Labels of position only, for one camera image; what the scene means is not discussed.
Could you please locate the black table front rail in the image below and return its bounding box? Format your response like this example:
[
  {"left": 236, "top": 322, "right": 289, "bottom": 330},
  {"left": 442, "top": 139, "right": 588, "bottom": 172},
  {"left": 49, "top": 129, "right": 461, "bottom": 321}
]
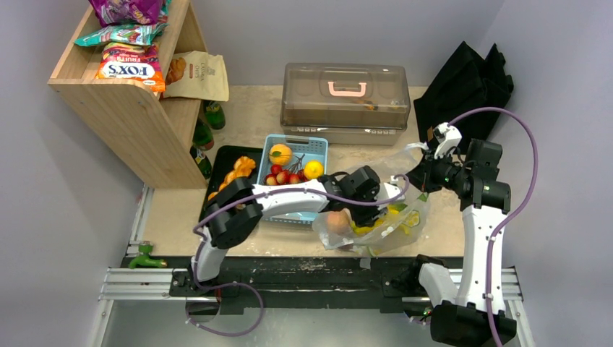
[{"left": 127, "top": 256, "right": 429, "bottom": 314}]

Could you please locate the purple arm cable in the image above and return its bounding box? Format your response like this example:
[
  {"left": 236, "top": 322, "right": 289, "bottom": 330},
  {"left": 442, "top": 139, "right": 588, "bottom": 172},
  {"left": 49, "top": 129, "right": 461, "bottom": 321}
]
[
  {"left": 447, "top": 106, "right": 540, "bottom": 347},
  {"left": 184, "top": 174, "right": 412, "bottom": 337}
]

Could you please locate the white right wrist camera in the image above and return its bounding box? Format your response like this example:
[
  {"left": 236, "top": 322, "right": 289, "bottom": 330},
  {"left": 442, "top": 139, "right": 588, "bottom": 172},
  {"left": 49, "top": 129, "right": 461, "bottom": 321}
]
[{"left": 433, "top": 122, "right": 463, "bottom": 159}]

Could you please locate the orange twisted bread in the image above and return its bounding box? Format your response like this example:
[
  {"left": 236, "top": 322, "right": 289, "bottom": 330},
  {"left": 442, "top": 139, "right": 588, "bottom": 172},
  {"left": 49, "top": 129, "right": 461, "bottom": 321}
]
[{"left": 207, "top": 156, "right": 256, "bottom": 200}]

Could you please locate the light blue plastic basket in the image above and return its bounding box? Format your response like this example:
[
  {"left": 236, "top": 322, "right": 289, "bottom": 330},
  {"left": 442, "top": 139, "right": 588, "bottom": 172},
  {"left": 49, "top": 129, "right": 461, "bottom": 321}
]
[{"left": 256, "top": 134, "right": 328, "bottom": 225}]

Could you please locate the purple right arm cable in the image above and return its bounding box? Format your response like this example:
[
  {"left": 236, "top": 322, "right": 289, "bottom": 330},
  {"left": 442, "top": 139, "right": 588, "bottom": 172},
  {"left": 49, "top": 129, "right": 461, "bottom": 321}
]
[{"left": 447, "top": 106, "right": 540, "bottom": 347}]

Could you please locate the red lychee bunch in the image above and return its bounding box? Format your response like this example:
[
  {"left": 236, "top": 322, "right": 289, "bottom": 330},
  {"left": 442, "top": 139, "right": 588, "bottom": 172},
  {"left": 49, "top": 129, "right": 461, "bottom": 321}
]
[{"left": 263, "top": 155, "right": 307, "bottom": 186}]

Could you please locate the dark green tray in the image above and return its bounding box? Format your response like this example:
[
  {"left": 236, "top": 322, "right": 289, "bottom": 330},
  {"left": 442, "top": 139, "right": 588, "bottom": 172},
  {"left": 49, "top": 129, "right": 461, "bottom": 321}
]
[{"left": 199, "top": 145, "right": 263, "bottom": 220}]

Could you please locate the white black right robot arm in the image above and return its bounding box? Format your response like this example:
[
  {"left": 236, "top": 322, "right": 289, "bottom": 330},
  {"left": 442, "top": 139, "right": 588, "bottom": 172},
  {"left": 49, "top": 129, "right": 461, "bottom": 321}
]
[{"left": 406, "top": 139, "right": 517, "bottom": 346}]

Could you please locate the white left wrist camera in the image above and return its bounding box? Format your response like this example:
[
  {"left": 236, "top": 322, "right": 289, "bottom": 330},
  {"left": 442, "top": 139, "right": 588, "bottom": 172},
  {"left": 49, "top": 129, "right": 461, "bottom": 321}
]
[{"left": 375, "top": 176, "right": 406, "bottom": 205}]

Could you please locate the clear plastic grocery bag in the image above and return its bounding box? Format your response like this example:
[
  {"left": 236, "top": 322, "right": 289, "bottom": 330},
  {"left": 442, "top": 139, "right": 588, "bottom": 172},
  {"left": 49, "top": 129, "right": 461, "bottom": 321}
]
[{"left": 312, "top": 142, "right": 430, "bottom": 257}]

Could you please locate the purple snack bag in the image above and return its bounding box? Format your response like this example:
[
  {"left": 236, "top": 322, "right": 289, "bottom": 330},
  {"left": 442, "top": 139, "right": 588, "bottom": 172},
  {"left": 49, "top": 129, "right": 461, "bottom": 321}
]
[{"left": 89, "top": 0, "right": 166, "bottom": 27}]

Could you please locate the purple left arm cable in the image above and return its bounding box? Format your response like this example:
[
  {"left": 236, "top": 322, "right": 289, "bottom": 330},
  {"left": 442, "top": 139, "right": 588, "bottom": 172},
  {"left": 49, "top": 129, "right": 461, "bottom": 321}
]
[{"left": 184, "top": 174, "right": 412, "bottom": 337}]

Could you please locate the aluminium frame rail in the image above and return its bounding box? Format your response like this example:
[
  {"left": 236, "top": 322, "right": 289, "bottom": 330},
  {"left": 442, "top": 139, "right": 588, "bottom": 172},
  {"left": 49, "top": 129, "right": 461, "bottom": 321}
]
[{"left": 88, "top": 184, "right": 536, "bottom": 347}]

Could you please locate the yellow banana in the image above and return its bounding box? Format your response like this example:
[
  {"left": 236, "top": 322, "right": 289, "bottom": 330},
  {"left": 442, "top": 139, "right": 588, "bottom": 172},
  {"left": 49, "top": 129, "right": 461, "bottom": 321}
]
[{"left": 350, "top": 218, "right": 385, "bottom": 237}]

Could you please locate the beige cassava chips bag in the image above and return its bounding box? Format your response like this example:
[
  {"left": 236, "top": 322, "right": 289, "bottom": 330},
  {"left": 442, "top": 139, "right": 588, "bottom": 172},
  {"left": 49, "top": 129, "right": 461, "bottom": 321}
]
[{"left": 163, "top": 51, "right": 229, "bottom": 102}]

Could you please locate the green glass bottle red label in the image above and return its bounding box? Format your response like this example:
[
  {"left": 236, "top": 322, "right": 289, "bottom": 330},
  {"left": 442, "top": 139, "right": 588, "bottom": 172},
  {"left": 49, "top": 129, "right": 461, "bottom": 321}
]
[{"left": 192, "top": 118, "right": 215, "bottom": 151}]

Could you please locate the black fabric tote bag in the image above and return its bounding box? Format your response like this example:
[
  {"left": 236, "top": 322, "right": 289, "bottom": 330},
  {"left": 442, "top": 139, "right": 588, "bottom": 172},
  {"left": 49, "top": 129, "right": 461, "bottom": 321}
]
[{"left": 413, "top": 42, "right": 514, "bottom": 142}]

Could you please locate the wooden shelf unit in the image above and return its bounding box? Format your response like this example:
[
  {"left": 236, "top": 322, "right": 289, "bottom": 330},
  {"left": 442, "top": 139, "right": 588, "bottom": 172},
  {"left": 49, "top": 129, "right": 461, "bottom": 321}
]
[{"left": 47, "top": 0, "right": 210, "bottom": 189}]

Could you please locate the teal snack bag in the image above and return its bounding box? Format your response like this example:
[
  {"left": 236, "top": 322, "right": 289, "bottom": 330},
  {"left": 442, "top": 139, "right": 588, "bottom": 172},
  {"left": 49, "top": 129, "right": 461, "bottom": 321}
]
[{"left": 74, "top": 23, "right": 168, "bottom": 47}]

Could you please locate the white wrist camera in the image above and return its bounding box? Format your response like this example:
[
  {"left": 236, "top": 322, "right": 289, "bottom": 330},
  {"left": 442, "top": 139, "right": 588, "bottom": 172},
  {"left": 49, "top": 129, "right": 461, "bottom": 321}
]
[
  {"left": 375, "top": 176, "right": 406, "bottom": 205},
  {"left": 433, "top": 122, "right": 463, "bottom": 159}
]

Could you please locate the pink box handle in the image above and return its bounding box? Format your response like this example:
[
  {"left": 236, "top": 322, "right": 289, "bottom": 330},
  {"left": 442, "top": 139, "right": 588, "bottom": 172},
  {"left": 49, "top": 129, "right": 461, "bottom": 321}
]
[{"left": 327, "top": 81, "right": 368, "bottom": 98}]

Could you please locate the Fox's candy bag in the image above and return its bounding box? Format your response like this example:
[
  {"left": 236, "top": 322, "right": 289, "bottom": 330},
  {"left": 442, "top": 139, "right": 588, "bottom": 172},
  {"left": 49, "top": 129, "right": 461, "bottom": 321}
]
[{"left": 95, "top": 43, "right": 166, "bottom": 93}]

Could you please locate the smoky clear storage box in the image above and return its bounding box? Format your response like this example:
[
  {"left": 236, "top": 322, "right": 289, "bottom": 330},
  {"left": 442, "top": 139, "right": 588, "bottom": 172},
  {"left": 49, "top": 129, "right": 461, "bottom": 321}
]
[{"left": 280, "top": 63, "right": 411, "bottom": 145}]

